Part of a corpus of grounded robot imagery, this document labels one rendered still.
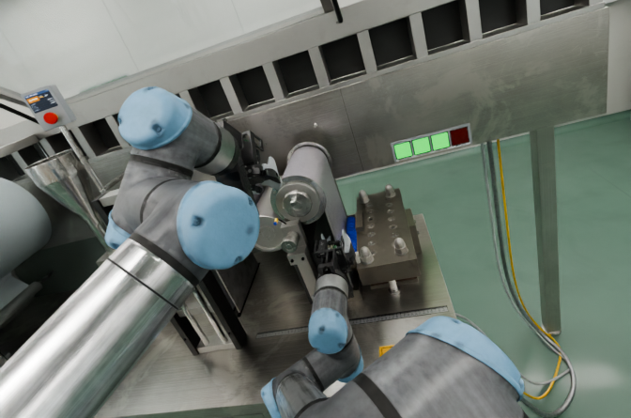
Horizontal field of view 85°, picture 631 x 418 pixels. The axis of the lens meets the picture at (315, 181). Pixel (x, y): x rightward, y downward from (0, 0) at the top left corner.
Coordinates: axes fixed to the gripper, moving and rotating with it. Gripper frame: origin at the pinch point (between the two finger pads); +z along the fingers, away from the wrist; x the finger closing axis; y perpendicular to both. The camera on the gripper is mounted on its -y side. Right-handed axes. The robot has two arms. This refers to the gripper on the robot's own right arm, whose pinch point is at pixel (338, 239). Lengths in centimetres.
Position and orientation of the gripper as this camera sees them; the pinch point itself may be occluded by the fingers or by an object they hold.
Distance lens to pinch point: 99.7
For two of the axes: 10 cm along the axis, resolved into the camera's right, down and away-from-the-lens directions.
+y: -3.1, -8.7, -4.0
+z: 1.0, -4.4, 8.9
